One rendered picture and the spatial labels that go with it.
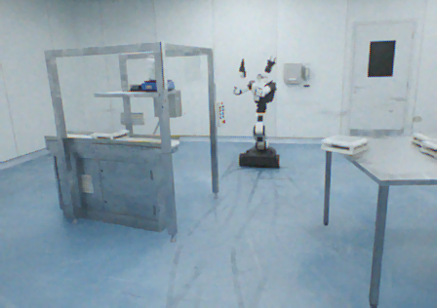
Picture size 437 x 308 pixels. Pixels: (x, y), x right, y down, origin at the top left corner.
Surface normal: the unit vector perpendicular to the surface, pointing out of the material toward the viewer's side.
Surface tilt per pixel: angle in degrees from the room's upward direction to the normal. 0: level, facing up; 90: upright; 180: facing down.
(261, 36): 90
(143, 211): 90
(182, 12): 90
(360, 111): 90
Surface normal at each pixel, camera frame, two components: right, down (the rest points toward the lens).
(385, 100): -0.24, 0.23
